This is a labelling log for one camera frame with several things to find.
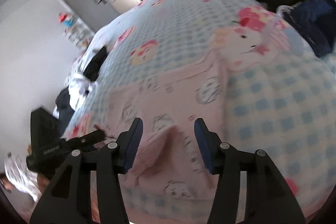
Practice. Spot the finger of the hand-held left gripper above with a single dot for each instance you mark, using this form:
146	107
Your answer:
86	140

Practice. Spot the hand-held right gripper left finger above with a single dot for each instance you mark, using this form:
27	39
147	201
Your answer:
135	145

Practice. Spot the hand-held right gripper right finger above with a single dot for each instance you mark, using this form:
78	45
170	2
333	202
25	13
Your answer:
203	145

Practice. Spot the pink printed pants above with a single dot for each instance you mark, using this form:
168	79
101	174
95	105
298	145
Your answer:
178	100

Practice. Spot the navy shorts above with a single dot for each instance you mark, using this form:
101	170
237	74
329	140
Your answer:
312	22

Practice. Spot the large black pants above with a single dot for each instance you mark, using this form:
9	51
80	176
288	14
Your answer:
64	111

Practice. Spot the white shirt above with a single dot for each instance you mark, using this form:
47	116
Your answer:
81	87

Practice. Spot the blue checked printed blanket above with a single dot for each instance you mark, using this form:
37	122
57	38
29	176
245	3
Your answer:
262	108

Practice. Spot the small black garment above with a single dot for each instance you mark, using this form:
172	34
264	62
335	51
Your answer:
95	64

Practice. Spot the white toy shelf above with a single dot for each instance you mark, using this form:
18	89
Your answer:
78	36

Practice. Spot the red blue toy figure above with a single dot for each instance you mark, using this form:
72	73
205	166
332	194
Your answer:
65	19

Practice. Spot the grey door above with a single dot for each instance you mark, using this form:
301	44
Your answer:
84	1

